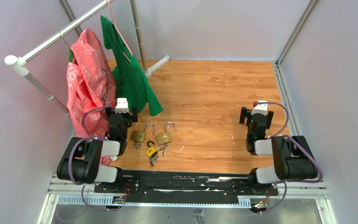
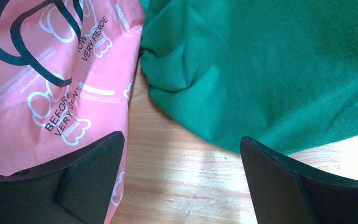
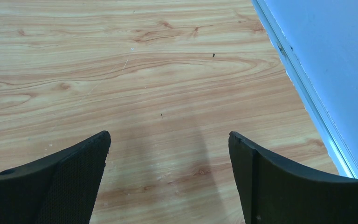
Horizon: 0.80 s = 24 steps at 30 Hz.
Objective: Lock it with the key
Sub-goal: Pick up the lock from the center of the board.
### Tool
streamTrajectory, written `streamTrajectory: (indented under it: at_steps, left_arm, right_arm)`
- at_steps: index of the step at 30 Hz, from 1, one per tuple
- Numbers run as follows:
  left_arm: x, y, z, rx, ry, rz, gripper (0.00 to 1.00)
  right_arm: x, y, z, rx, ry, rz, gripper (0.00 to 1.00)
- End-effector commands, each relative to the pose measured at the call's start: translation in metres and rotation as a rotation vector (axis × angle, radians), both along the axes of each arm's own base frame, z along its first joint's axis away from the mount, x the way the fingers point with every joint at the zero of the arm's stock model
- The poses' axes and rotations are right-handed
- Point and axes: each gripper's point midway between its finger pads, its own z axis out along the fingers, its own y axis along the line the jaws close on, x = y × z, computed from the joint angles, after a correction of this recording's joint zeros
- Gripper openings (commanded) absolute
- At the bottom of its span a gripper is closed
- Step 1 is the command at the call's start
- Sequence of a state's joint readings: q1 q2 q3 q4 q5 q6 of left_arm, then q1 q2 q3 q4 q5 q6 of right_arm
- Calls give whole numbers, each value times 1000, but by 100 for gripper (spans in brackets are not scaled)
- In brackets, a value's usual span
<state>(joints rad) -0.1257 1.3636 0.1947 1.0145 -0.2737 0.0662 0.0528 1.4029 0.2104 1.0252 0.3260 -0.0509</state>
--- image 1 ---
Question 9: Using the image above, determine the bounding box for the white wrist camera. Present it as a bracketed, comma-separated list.
[114, 98, 130, 113]
[251, 100, 268, 115]

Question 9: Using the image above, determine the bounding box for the aluminium frame rail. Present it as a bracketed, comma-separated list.
[273, 0, 319, 135]

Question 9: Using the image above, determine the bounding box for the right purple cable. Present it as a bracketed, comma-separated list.
[257, 101, 324, 215]

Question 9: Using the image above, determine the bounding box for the yellow black padlock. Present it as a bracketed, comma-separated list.
[146, 140, 158, 167]

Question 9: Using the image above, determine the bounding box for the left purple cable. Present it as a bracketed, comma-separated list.
[68, 105, 121, 212]

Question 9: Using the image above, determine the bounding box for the pink clothes hanger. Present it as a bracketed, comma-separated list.
[105, 0, 134, 63]

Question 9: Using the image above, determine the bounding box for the purple cable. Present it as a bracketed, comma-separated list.
[68, 105, 121, 212]
[257, 101, 324, 215]

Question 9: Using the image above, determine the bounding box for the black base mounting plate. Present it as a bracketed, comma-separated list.
[94, 170, 278, 204]

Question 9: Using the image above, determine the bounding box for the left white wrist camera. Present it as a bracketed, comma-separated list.
[114, 98, 130, 113]

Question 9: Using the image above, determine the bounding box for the white metal clothes rack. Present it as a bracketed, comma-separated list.
[4, 0, 171, 117]

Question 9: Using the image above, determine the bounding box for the brass padlock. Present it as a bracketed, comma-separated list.
[130, 123, 156, 149]
[156, 121, 177, 156]

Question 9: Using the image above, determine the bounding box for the pink patterned garment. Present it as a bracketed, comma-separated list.
[67, 28, 116, 138]

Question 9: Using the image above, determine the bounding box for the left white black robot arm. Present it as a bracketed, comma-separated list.
[56, 105, 138, 193]

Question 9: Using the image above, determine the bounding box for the green garment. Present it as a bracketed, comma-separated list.
[100, 15, 164, 116]

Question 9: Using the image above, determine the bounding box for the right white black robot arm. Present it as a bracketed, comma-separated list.
[239, 107, 321, 195]

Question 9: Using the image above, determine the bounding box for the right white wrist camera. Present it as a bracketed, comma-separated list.
[251, 100, 268, 115]

